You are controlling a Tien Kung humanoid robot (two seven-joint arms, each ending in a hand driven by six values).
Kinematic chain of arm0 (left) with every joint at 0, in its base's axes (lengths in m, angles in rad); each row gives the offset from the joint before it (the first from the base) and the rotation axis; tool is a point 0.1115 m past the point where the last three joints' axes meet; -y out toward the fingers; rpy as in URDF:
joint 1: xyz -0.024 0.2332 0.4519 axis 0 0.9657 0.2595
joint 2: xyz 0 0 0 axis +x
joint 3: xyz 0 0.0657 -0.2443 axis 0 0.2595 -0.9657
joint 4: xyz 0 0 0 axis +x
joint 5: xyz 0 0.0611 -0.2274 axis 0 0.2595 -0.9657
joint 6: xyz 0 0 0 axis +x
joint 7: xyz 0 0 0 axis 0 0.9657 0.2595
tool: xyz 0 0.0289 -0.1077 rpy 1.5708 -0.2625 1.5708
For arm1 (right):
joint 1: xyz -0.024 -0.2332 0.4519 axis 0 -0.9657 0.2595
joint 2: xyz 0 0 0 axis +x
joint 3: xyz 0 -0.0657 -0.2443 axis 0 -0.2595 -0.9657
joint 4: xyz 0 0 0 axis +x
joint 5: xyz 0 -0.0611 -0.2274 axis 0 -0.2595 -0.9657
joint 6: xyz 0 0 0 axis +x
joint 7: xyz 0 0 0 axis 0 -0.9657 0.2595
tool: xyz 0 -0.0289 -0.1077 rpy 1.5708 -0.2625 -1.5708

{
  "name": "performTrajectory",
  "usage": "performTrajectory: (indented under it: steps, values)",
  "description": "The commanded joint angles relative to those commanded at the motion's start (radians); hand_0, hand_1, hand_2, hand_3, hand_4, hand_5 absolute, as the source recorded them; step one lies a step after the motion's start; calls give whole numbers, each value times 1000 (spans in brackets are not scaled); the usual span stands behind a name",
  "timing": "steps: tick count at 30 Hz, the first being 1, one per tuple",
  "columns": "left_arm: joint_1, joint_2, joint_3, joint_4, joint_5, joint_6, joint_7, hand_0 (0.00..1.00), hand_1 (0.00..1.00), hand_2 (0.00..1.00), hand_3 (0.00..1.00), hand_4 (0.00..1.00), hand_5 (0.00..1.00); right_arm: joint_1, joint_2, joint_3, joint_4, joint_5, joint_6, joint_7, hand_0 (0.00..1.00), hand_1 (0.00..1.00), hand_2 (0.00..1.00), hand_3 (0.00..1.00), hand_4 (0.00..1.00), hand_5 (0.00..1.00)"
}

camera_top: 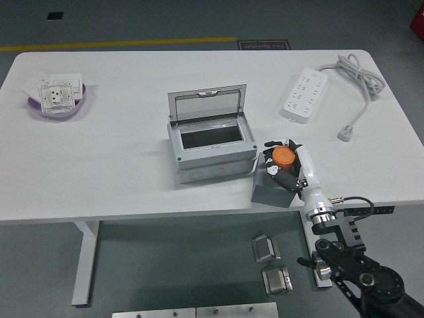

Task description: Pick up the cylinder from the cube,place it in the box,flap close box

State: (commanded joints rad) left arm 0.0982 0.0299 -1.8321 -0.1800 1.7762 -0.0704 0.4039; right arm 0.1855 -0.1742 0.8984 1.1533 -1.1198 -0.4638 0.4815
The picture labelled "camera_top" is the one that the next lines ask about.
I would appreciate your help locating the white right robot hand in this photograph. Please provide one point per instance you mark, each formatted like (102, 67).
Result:
(311, 172)

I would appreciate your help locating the orange cylinder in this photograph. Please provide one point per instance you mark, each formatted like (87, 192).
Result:
(283, 157)

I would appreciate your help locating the transparent hinged box flap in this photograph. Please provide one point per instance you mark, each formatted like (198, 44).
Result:
(205, 104)

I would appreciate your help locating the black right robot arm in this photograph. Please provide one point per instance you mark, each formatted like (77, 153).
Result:
(351, 261)

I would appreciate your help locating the grey cube with round hole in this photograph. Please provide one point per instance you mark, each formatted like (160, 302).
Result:
(268, 196)

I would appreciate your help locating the metal floor socket box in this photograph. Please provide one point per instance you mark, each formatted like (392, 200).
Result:
(265, 248)
(276, 280)

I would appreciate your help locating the white power strip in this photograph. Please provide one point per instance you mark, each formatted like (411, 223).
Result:
(304, 94)

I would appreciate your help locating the black table control panel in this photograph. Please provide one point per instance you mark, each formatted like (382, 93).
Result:
(386, 209)

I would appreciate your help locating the dark floor sign with lettering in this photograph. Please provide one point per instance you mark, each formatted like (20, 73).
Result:
(263, 45)

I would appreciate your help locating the grey metal plate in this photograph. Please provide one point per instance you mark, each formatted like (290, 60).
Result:
(236, 311)
(152, 313)

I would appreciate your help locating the red object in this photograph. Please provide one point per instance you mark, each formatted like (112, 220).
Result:
(418, 20)

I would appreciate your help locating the purple bowl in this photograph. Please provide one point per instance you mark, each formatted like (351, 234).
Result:
(66, 114)

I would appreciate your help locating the black square floor cover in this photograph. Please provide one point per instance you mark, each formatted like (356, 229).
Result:
(55, 15)

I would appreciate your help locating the grey electrical enclosure box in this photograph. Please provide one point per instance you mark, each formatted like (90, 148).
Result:
(212, 159)

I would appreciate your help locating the white blank switch plate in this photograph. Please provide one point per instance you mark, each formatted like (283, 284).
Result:
(31, 89)
(71, 79)

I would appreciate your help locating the white wall socket panel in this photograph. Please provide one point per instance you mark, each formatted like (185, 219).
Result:
(54, 96)

